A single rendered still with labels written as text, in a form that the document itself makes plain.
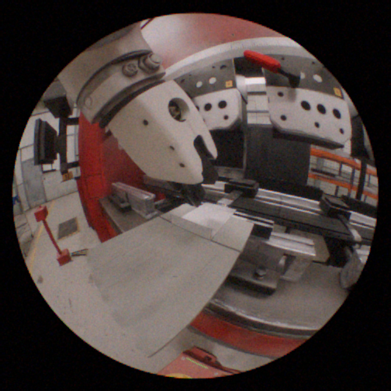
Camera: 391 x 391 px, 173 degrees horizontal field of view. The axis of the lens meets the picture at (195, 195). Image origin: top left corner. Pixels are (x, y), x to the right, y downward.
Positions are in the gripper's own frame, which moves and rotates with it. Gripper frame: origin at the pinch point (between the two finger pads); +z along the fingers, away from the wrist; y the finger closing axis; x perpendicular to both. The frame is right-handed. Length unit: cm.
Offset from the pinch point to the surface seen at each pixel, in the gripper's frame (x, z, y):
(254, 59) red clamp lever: -15.8, -15.8, -9.7
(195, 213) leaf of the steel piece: 0.8, 7.8, 2.9
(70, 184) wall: 107, -9, 688
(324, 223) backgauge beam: -16, 30, -38
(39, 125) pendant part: 10, -70, 102
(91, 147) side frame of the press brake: -8, -17, 85
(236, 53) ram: -22.9, -18.5, -6.0
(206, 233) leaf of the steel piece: 4.5, 3.3, -3.5
